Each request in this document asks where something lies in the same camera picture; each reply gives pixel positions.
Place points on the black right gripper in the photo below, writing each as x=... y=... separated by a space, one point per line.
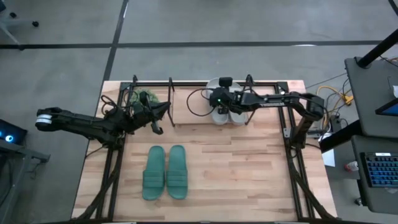
x=224 y=98

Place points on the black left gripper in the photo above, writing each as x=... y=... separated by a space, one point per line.
x=141 y=113

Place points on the green rubber slide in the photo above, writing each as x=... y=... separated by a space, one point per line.
x=154 y=174
x=177 y=174

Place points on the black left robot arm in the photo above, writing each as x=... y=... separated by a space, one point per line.
x=81 y=123

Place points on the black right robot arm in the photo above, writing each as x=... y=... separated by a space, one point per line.
x=280 y=99

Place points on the black metal wood shelf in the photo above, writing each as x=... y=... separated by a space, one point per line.
x=192 y=105

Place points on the black power strip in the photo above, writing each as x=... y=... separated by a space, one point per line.
x=335 y=123

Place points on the white paper sheet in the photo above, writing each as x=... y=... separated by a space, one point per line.
x=329 y=158

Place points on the black desk beam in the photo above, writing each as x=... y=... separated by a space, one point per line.
x=340 y=137

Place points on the red and white bottle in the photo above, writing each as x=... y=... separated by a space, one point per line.
x=351 y=166

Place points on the grey metal cart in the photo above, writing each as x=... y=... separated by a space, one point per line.
x=18 y=152

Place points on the grey desk with tablet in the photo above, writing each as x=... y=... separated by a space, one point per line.
x=367 y=102

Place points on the black computer with blue light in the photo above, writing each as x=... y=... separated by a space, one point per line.
x=11 y=132

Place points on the grey desk with keyboard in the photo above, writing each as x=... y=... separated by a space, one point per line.
x=373 y=143

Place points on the black pole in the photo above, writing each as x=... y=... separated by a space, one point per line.
x=376 y=49

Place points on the black tablet blue screen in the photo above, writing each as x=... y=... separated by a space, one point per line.
x=388 y=109

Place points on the grey chair base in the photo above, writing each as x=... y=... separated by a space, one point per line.
x=18 y=21

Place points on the blue backlit keyboard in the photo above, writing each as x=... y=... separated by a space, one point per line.
x=382 y=169

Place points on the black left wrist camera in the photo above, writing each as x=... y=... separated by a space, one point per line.
x=144 y=98

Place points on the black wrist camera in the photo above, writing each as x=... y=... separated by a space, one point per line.
x=225 y=82
x=144 y=98

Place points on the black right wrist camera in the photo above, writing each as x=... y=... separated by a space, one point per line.
x=225 y=82

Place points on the black metal rig frame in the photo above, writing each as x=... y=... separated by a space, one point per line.
x=202 y=84

